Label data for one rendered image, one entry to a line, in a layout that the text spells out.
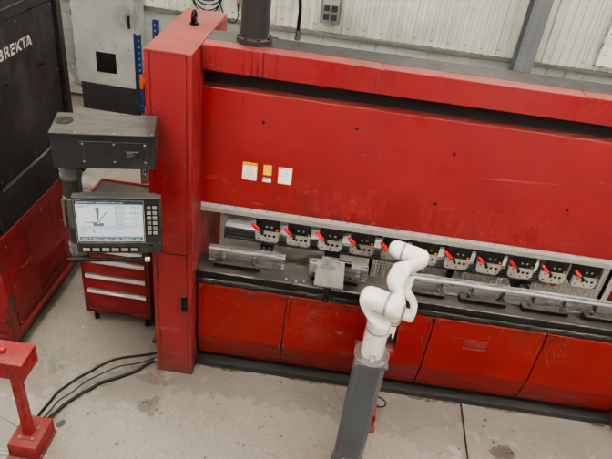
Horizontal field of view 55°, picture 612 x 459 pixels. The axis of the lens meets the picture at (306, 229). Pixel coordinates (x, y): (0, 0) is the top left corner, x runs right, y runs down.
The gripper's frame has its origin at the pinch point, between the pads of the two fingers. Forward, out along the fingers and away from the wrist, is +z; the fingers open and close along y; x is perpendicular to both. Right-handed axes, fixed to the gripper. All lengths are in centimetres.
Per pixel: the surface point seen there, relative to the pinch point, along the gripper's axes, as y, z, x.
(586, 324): -35, -11, 122
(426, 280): -37.9, -19.8, 18.6
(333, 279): -16.9, -24.7, -39.9
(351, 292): -21.7, -11.5, -27.2
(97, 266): -33, 21, -207
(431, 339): -23.4, 18.1, 30.3
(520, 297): -42, -16, 80
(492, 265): -41, -39, 55
